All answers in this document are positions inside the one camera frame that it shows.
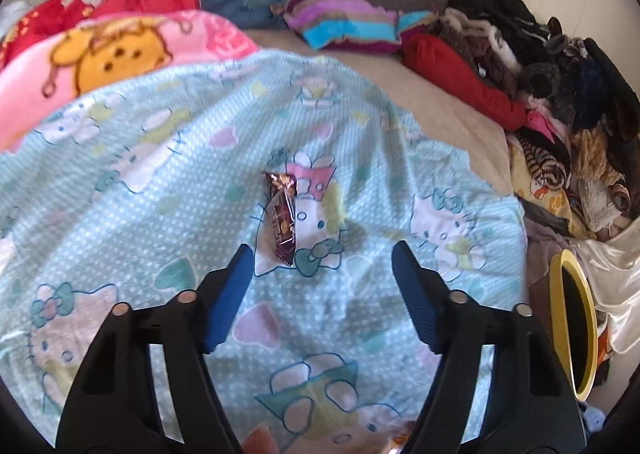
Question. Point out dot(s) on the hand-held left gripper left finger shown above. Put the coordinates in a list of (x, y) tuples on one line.
[(227, 299)]

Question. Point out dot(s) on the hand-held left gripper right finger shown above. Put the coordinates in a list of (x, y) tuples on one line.
[(417, 299)]

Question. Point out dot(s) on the brown foil snack wrapper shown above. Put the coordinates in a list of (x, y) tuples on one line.
[(282, 219)]

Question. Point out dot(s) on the yellow-rimmed black trash bin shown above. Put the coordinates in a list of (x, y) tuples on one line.
[(575, 324)]

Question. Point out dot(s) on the person's left hand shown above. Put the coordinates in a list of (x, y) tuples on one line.
[(260, 441)]

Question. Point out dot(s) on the light blue cartoon cat sheet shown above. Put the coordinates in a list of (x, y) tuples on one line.
[(150, 184)]

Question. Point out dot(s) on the tiger-striped cloth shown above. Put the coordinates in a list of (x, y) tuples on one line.
[(545, 164)]

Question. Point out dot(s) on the cream satin curtain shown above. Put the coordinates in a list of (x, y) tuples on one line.
[(620, 274)]

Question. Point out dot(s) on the red pillow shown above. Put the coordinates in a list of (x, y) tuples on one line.
[(450, 79)]

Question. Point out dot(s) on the pile of clothes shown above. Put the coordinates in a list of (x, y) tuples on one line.
[(560, 84)]

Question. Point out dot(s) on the pink cartoon bear blanket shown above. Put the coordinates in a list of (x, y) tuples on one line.
[(100, 59)]

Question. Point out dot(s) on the striped pillow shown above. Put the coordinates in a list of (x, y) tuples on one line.
[(345, 19)]

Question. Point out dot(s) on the black jacket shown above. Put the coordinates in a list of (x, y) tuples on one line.
[(500, 9)]

